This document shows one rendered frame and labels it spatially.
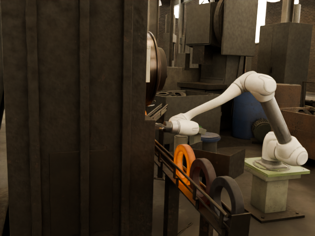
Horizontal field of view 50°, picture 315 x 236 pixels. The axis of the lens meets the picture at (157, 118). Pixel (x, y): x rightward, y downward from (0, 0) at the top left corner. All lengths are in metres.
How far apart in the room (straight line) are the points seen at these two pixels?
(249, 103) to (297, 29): 2.15
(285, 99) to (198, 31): 1.82
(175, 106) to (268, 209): 2.07
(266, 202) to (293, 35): 4.62
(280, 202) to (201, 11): 3.79
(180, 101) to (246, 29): 2.08
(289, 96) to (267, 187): 3.17
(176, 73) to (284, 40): 2.16
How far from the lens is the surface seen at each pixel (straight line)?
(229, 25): 5.61
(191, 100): 4.56
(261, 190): 2.84
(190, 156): 1.47
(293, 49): 6.97
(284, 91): 5.74
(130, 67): 1.61
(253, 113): 5.48
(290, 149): 2.56
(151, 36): 2.06
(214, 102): 2.39
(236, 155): 1.76
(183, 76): 6.10
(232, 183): 1.19
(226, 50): 5.55
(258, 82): 2.29
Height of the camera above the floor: 1.15
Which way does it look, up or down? 9 degrees down
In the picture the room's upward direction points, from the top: 2 degrees clockwise
